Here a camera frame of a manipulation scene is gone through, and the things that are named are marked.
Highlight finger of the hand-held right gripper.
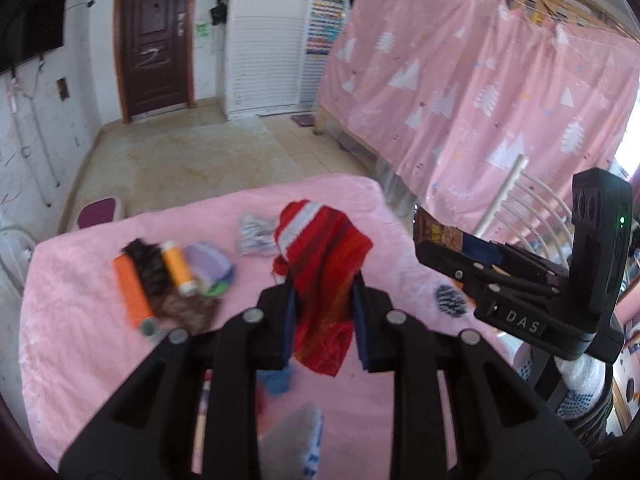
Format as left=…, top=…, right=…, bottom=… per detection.
left=416, top=240, right=556, bottom=307
left=461, top=234, right=573, bottom=286

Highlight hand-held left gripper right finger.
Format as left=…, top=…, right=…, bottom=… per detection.
left=351, top=277, right=596, bottom=480

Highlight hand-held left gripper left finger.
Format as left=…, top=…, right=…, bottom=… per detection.
left=57, top=280, right=296, bottom=480

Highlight brown snack wrapper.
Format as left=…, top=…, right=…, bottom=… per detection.
left=412, top=205, right=482, bottom=261

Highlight red knitted cloth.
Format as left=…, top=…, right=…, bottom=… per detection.
left=274, top=200, right=375, bottom=378

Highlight orange thread spool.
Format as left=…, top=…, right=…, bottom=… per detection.
left=160, top=240, right=199, bottom=297

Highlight black and white spotted cloth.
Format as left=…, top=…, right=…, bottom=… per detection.
left=433, top=284, right=468, bottom=318

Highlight grey striped cloth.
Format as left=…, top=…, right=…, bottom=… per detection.
left=236, top=212, right=279, bottom=259

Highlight lilac cloth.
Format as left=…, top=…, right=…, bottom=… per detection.
left=186, top=241, right=237, bottom=292

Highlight grey and white sock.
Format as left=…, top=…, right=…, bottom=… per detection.
left=257, top=404, right=326, bottom=480

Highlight white cloth with blue dots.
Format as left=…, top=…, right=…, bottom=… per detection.
left=512, top=345, right=616, bottom=417

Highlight dark brown fluffy cloth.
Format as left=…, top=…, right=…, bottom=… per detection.
left=121, top=238, right=222, bottom=335

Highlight orange tube with grey end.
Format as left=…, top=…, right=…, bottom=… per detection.
left=113, top=254, right=161, bottom=341

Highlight pink printed curtain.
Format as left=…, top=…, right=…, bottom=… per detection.
left=317, top=0, right=640, bottom=261

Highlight pink bed sheet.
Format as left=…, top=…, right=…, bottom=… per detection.
left=20, top=174, right=516, bottom=480

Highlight white louvred wardrobe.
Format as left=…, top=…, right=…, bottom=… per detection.
left=224, top=0, right=321, bottom=122

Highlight dark brown door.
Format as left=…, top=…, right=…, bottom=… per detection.
left=114, top=0, right=196, bottom=123

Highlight black television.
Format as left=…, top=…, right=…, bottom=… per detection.
left=0, top=0, right=68, bottom=76

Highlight white metal frame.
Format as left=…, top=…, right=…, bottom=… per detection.
left=472, top=155, right=576, bottom=266

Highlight colourful wall chart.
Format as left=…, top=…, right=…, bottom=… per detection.
left=302, top=0, right=348, bottom=58

